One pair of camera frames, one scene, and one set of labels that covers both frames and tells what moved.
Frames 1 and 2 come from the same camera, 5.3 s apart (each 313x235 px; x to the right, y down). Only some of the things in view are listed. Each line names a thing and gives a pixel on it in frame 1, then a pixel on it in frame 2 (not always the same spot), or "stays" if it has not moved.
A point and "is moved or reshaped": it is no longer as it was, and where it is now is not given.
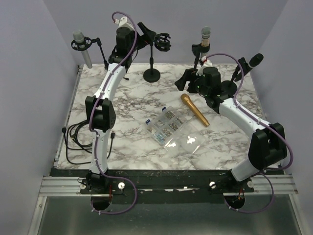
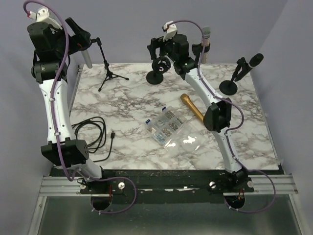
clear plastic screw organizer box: (171, 130) stays
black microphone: (256, 59) stays
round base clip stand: (197, 49) stays
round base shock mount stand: (162, 42) is moved or reshaped
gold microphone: (186, 98) stays
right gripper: (188, 75) → (155, 43)
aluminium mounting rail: (279, 185) stays
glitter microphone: (206, 32) stays
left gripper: (145, 38) → (80, 39)
